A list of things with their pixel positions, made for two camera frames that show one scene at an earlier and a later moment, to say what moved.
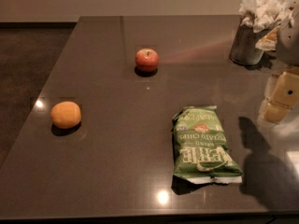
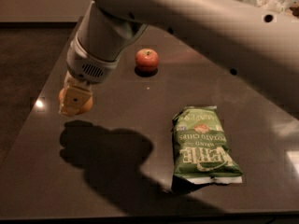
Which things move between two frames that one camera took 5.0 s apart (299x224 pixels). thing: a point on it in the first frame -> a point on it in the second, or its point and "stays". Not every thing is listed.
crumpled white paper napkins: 263,12 stays
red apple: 147,60 stays
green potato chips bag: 200,150 stays
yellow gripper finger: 281,95 -> 75,95
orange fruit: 65,114 -> 83,111
